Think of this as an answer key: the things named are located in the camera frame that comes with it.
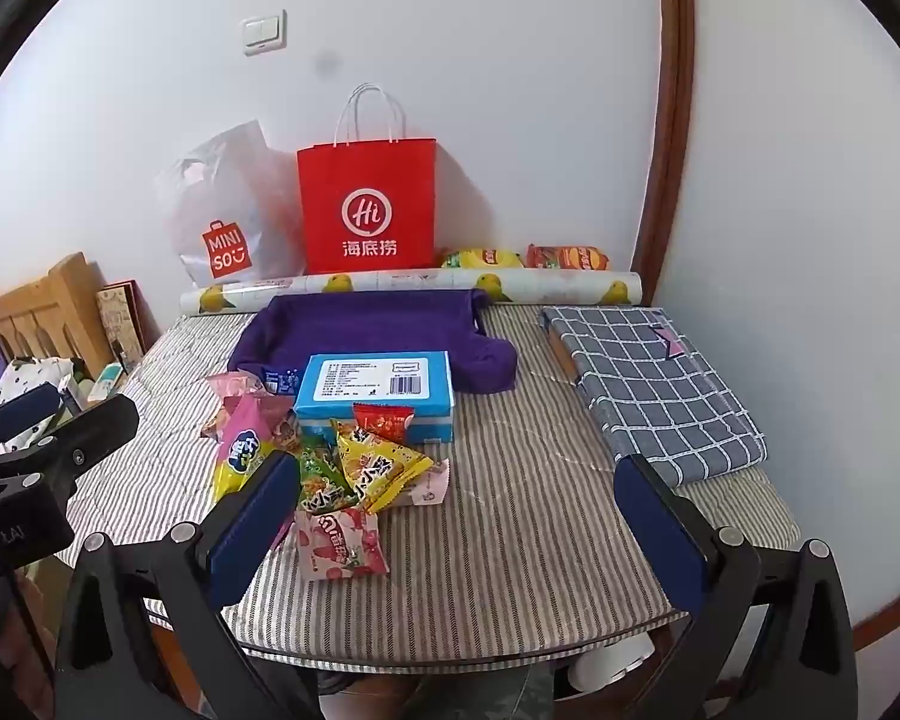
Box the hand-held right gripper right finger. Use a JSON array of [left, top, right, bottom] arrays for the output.
[[562, 454, 860, 720]]

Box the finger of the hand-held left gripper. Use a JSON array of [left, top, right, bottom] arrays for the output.
[[0, 394, 140, 500], [0, 382, 65, 458]]

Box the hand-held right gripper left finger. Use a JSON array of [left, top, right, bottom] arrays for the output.
[[52, 450, 323, 720]]

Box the pink and yellow snack bag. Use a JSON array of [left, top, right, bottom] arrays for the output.
[[211, 394, 297, 507]]

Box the green snack packet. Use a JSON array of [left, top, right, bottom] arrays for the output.
[[298, 439, 361, 515]]

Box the pink peach snack packet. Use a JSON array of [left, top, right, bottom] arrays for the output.
[[294, 506, 389, 582]]

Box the pink candy packet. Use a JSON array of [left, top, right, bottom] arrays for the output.
[[201, 371, 271, 440]]

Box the yellow triangular snack packet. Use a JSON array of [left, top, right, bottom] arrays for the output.
[[335, 420, 434, 515]]

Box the dark blue snack packet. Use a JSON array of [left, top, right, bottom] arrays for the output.
[[259, 364, 305, 397]]

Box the red snack packet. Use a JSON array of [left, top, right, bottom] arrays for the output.
[[352, 403, 415, 445]]

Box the blue tissue pack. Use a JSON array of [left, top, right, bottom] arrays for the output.
[[294, 351, 455, 445]]

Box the long white candy packet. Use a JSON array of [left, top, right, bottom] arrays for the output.
[[401, 457, 451, 507]]

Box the purple cloth basket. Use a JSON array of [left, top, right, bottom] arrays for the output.
[[227, 289, 518, 395]]

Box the white dotted cloth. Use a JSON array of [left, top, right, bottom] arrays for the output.
[[0, 356, 76, 436]]

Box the green and white tube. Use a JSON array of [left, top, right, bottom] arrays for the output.
[[82, 364, 125, 402]]

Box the wooden headboard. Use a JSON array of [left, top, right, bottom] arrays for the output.
[[0, 253, 117, 380]]

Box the brown patterned box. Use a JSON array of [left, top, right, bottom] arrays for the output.
[[96, 281, 147, 376]]

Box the striped table cloth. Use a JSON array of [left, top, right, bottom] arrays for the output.
[[56, 304, 800, 653]]

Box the folded grey checked cloth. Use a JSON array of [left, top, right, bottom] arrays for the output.
[[540, 305, 770, 488]]

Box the white bucket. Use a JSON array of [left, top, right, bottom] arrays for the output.
[[570, 634, 657, 695]]

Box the white plastic bag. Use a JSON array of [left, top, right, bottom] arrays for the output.
[[155, 118, 307, 282]]

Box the fruit-print paper roll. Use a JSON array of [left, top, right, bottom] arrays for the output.
[[178, 268, 644, 314]]

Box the orange chips bag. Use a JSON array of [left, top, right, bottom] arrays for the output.
[[526, 244, 611, 272]]

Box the yellow chips bag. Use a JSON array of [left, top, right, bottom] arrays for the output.
[[439, 247, 527, 271]]

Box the red paper bag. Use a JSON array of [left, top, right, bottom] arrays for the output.
[[296, 84, 440, 275]]

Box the wooden door frame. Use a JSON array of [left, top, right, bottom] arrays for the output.
[[630, 0, 697, 308]]

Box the white light switch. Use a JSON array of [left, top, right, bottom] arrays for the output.
[[241, 10, 288, 57]]

